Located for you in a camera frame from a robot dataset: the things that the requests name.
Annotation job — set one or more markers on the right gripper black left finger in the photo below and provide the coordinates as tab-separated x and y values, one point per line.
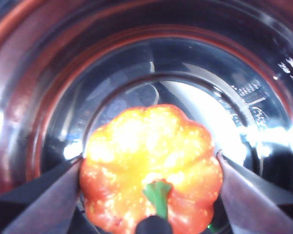
44	207

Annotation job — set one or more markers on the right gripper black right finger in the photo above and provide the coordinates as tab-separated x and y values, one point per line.
254	207

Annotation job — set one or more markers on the orange toy pumpkin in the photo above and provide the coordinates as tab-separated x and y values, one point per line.
141	151

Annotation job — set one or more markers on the pale green electric steamer pot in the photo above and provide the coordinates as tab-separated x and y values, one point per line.
146	48

